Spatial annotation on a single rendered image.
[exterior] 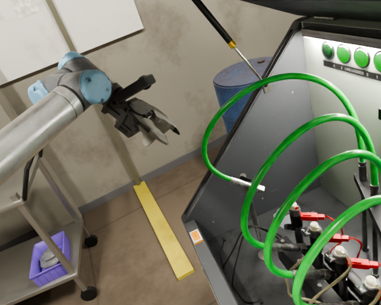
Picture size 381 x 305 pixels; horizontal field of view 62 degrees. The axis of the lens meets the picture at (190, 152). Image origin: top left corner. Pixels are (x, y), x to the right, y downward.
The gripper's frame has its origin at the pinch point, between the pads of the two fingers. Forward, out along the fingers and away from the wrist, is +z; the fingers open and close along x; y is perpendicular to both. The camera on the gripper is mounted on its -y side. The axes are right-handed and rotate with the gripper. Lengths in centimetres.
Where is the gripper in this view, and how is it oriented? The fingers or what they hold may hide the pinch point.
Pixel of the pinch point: (172, 134)
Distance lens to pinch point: 83.6
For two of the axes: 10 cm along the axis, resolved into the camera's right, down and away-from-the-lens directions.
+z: 7.9, 6.1, -0.6
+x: -3.5, 3.8, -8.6
